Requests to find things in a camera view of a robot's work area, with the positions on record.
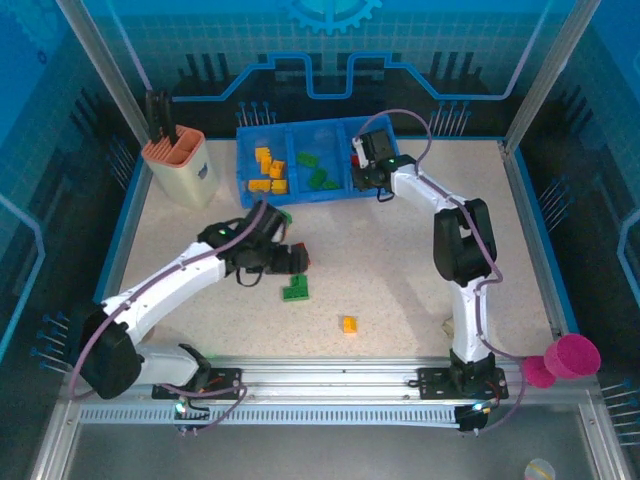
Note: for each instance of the narrow green lego brick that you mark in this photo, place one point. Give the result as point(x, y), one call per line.
point(331, 185)

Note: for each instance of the long green lego brick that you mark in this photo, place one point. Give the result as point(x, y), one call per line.
point(307, 159)

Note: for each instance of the long yellow lego brick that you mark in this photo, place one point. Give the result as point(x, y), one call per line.
point(265, 166)
point(259, 185)

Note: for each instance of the yellow rounded lego brick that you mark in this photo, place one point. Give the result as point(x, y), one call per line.
point(278, 169)

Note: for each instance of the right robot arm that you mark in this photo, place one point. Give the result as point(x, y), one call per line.
point(467, 320)

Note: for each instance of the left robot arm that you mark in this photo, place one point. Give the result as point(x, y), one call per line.
point(165, 280)

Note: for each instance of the green L-shaped lego brick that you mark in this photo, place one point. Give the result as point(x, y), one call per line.
point(295, 291)

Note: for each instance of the blue table rim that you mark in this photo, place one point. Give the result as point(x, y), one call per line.
point(470, 137)

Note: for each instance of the cream holder with salmon rim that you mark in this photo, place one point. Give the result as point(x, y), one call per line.
point(187, 175)

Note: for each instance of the beige plastic object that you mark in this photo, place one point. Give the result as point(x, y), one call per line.
point(448, 327)

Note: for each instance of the small magenta cup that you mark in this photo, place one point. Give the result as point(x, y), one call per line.
point(537, 374)

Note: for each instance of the pale round ball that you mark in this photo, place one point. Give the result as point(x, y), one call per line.
point(541, 471)

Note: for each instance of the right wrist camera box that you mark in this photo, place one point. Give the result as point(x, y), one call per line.
point(377, 147)

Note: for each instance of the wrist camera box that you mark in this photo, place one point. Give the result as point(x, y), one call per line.
point(377, 147)
point(267, 222)

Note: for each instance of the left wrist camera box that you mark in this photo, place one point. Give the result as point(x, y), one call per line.
point(267, 222)

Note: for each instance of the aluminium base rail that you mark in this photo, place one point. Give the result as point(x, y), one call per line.
point(325, 380)

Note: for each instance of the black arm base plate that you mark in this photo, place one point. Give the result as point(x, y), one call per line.
point(225, 383)
point(432, 383)

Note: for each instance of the aluminium side rail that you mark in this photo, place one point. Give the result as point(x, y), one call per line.
point(514, 162)

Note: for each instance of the aluminium frame post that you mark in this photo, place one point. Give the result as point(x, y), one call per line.
point(552, 65)
point(102, 65)

